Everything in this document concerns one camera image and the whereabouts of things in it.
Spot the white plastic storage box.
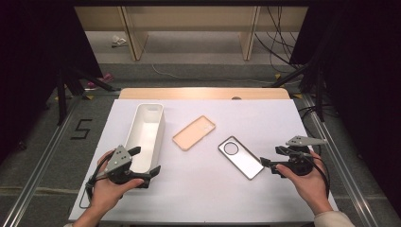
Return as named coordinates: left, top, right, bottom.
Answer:
left=124, top=102, right=166, bottom=189

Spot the black floor cable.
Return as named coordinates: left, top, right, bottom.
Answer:
left=297, top=103, right=327, bottom=157

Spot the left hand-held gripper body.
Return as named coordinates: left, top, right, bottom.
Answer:
left=103, top=145, right=141, bottom=187

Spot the person's right hand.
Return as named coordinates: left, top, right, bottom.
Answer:
left=275, top=150, right=335, bottom=216

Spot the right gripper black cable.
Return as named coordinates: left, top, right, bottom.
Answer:
left=277, top=146, right=331, bottom=198

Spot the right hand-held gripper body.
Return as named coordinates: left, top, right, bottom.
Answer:
left=277, top=135, right=329, bottom=177

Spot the black metal stand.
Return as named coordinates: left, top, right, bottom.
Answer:
left=56, top=67, right=121, bottom=127
left=270, top=61, right=326, bottom=123

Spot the beige phone case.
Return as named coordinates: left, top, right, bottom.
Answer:
left=172, top=114, right=217, bottom=152

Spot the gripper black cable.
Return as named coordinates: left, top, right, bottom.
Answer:
left=78, top=150, right=117, bottom=210
left=277, top=146, right=331, bottom=198

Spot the light wooden table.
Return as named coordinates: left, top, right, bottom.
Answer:
left=118, top=87, right=291, bottom=100

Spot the black curtain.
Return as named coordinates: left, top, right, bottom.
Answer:
left=0, top=0, right=103, bottom=159
left=289, top=0, right=401, bottom=218

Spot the light wooden shelf unit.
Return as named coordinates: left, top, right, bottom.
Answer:
left=74, top=6, right=308, bottom=61

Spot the person's left hand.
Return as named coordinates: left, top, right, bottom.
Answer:
left=89, top=150, right=145, bottom=216

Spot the pink object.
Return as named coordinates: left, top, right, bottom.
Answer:
left=86, top=73, right=114, bottom=90

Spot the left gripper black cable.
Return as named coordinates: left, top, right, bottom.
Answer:
left=78, top=150, right=117, bottom=210

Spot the white crumpled paper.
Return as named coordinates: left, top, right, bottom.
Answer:
left=111, top=34, right=128, bottom=49

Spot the white floor cable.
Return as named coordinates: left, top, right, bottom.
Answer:
left=150, top=64, right=275, bottom=85

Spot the metal floor rail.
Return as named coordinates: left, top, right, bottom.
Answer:
left=301, top=94, right=379, bottom=227
left=0, top=94, right=82, bottom=227

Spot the tangle of black cables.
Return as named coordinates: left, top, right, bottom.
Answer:
left=253, top=6, right=304, bottom=75

